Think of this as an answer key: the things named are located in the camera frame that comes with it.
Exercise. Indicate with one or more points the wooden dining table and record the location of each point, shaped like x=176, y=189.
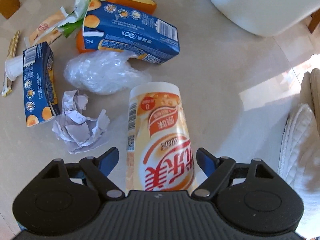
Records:
x=9, y=7

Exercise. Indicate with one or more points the orange half cut fruit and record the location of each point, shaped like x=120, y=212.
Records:
x=147, y=6

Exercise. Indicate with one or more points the white paper ball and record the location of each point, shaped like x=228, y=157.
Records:
x=80, y=133

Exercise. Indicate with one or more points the white plastic trash bin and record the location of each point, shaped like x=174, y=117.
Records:
x=266, y=17

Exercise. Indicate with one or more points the long gold white wrapper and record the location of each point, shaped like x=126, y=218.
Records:
x=7, y=83

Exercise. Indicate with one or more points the blue carton box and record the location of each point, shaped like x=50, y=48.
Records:
x=40, y=99
x=114, y=27

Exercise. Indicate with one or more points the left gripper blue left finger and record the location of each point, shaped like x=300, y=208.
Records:
x=108, y=161

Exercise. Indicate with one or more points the small white plastic cup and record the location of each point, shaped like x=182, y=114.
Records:
x=14, y=67

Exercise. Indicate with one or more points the milk tea paper cup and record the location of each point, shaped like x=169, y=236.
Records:
x=159, y=155

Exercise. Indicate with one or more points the green white snack wrapper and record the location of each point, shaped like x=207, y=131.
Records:
x=74, y=20

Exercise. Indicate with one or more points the beige snack packet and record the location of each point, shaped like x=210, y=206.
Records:
x=47, y=30

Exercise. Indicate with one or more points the clear plastic bag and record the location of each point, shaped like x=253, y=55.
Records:
x=104, y=72

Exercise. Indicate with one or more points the whole orange fruit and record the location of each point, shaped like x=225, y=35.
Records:
x=80, y=45

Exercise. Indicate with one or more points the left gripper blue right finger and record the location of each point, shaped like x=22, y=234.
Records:
x=206, y=161

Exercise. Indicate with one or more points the white quilted cloth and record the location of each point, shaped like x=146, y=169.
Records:
x=299, y=153

